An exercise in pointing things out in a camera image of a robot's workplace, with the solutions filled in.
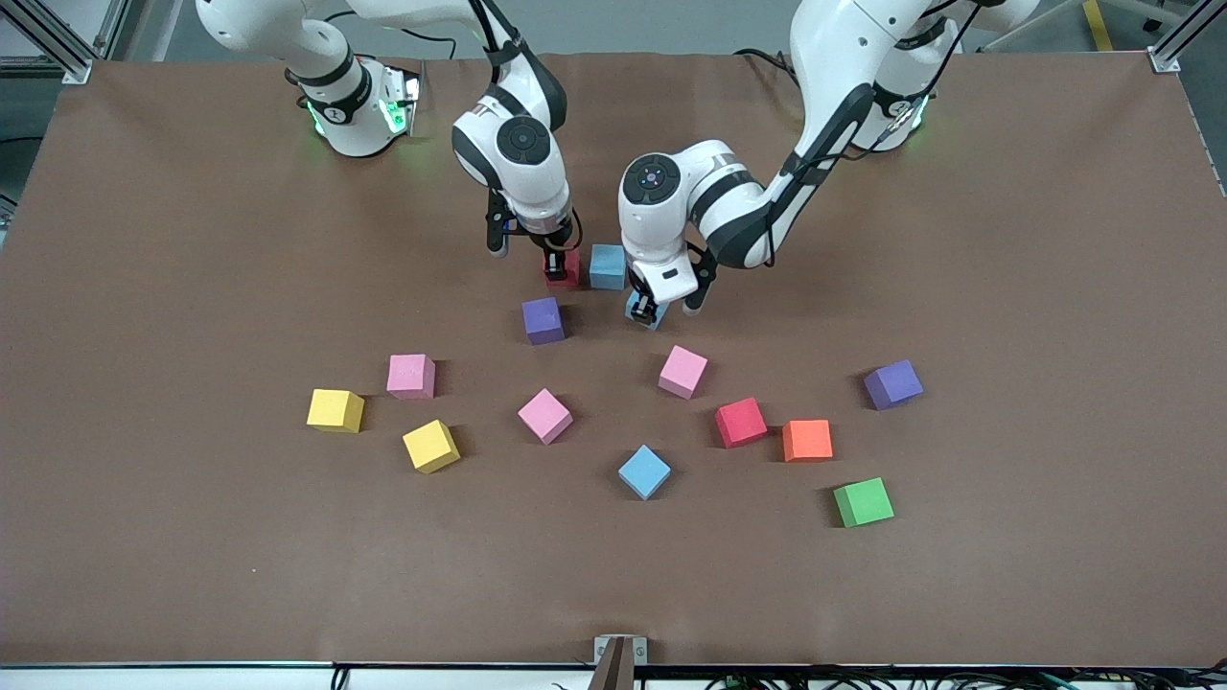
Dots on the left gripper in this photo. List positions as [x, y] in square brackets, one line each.
[646, 308]

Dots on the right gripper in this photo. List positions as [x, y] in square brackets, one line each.
[555, 257]

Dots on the blue foam cube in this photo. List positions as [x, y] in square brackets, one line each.
[644, 470]
[644, 328]
[607, 268]

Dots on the red foam cube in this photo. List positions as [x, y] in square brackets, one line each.
[572, 281]
[740, 422]

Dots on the purple foam cube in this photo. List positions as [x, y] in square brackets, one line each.
[893, 383]
[543, 319]

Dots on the pink foam cube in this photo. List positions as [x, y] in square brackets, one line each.
[682, 372]
[411, 376]
[544, 414]

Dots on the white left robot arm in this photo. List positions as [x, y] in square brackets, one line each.
[834, 77]

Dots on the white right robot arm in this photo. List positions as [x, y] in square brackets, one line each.
[537, 187]

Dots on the orange foam cube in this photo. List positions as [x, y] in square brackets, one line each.
[807, 440]

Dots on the yellow foam cube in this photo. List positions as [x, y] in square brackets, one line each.
[430, 445]
[335, 409]

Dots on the green foam cube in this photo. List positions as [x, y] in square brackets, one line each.
[863, 502]

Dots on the brown table cover sheet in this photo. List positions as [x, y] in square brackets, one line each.
[192, 537]

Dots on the grey metal bracket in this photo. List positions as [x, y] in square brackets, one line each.
[620, 661]

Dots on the aluminium frame profile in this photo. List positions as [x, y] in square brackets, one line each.
[75, 72]
[1165, 59]

